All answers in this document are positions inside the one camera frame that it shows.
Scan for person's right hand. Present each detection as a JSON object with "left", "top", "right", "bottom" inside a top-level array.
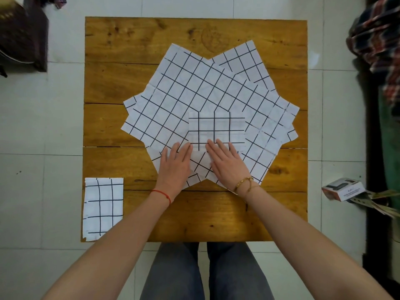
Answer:
[{"left": 205, "top": 139, "right": 252, "bottom": 194}]

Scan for person's left hand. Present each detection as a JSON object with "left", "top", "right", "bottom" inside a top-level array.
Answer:
[{"left": 154, "top": 142, "right": 194, "bottom": 202}]

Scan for small grid cloth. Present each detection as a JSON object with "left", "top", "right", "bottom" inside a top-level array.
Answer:
[{"left": 188, "top": 110, "right": 247, "bottom": 153}]

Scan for person's right forearm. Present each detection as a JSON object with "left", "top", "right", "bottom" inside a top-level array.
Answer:
[{"left": 236, "top": 184, "right": 394, "bottom": 300}]

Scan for person's left forearm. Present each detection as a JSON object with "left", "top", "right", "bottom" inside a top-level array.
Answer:
[{"left": 42, "top": 190, "right": 172, "bottom": 300}]

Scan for white black-grid cloth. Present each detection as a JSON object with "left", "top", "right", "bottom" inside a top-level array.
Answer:
[
  {"left": 241, "top": 89, "right": 300, "bottom": 185},
  {"left": 123, "top": 95, "right": 139, "bottom": 110},
  {"left": 211, "top": 40, "right": 277, "bottom": 91},
  {"left": 121, "top": 43, "right": 283, "bottom": 188}
]

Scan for folded white grid cloth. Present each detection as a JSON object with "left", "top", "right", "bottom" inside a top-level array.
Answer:
[{"left": 82, "top": 177, "right": 124, "bottom": 242}]

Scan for white and orange box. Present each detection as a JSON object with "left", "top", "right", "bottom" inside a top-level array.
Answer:
[{"left": 321, "top": 177, "right": 367, "bottom": 202}]

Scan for grey trousers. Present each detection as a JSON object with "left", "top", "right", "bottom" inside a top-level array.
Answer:
[{"left": 139, "top": 242, "right": 275, "bottom": 300}]

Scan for printed paper leaflets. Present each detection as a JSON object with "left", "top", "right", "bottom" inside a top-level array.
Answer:
[{"left": 350, "top": 189, "right": 400, "bottom": 220}]

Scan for green fabric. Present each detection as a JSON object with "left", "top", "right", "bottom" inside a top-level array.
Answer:
[{"left": 378, "top": 86, "right": 400, "bottom": 200}]

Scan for plaid shirt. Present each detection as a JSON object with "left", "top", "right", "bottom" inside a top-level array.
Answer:
[{"left": 346, "top": 0, "right": 400, "bottom": 107}]

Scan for dark brown bag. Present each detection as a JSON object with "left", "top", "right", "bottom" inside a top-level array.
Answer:
[{"left": 0, "top": 0, "right": 49, "bottom": 78}]

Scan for gold chain bracelet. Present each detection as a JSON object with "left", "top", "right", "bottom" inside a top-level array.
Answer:
[{"left": 234, "top": 176, "right": 254, "bottom": 194}]

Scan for red string bracelet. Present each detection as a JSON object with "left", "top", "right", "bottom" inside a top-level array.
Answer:
[{"left": 151, "top": 189, "right": 172, "bottom": 206}]

